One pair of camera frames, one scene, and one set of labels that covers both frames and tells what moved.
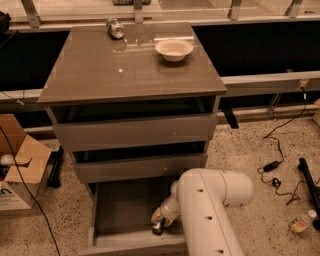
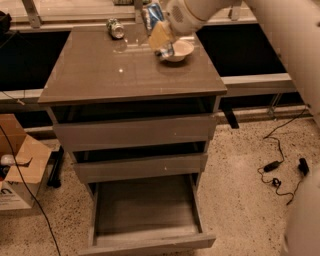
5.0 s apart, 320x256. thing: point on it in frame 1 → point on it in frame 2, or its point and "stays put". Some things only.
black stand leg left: (55, 166) stays put
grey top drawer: (113, 134) stays put
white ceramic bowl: (174, 50) stays put
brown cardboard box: (23, 162) stays put
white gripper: (170, 209) → (181, 16)
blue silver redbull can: (157, 229) → (151, 13)
